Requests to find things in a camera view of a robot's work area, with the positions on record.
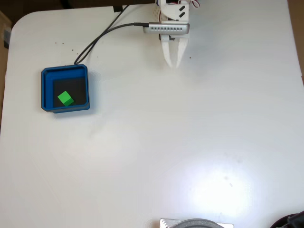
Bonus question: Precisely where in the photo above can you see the green cube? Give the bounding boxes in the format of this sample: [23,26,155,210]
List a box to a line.
[57,91,74,107]

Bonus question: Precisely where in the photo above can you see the blue plastic box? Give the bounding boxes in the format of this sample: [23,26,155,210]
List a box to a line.
[41,63,91,114]

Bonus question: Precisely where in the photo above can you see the brown cardboard box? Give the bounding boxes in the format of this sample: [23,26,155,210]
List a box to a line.
[0,10,13,133]

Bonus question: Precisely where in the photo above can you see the white perforated table clamp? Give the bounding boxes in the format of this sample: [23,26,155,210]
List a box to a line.
[152,6,165,22]

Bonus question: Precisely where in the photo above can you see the silver metal plate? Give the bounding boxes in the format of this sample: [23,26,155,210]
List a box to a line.
[159,218,235,228]

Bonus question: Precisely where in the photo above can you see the grey round stand base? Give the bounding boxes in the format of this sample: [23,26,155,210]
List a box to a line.
[177,218,225,228]

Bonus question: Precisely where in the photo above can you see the black round object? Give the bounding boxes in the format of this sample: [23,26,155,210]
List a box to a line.
[270,210,304,228]

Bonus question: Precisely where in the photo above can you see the black camera cable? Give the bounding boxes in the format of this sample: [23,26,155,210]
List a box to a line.
[74,4,150,66]

